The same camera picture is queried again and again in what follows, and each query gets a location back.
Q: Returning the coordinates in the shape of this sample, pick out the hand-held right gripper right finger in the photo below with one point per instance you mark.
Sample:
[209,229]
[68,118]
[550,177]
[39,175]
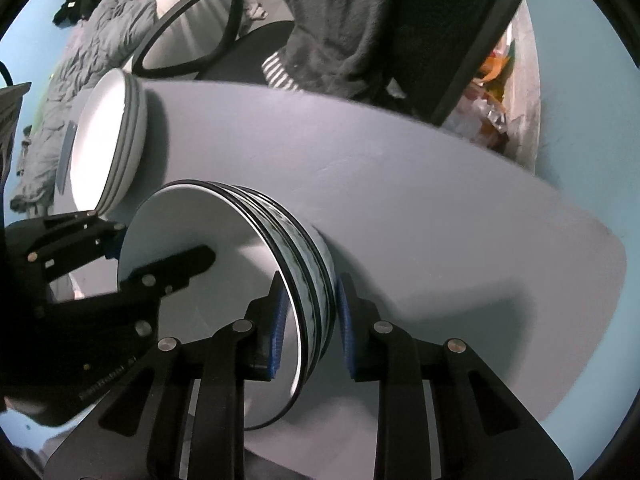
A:
[345,330]

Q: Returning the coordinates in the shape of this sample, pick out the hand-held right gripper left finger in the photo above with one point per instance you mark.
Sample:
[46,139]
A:
[277,330]

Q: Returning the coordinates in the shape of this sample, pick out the black office chair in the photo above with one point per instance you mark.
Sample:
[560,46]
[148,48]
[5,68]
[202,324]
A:
[480,35]

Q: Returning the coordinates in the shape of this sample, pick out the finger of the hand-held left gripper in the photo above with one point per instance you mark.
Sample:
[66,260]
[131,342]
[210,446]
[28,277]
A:
[175,272]
[65,245]

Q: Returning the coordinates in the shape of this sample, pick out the blue-grey strip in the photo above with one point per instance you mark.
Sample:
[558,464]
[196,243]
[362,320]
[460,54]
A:
[67,155]

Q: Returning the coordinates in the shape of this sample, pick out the full trash bag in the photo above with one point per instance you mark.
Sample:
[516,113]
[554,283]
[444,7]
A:
[500,110]

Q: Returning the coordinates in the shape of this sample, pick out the striped cloth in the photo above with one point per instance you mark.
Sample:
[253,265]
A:
[280,72]

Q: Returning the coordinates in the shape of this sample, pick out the grey crumpled duvet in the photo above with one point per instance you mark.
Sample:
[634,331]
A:
[75,75]

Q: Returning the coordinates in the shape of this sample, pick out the dark grey fleece garment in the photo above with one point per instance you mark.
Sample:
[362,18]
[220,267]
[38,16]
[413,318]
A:
[340,25]

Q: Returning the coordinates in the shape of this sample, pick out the white plate black rim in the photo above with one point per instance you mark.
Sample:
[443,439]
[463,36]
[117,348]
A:
[142,110]
[95,140]

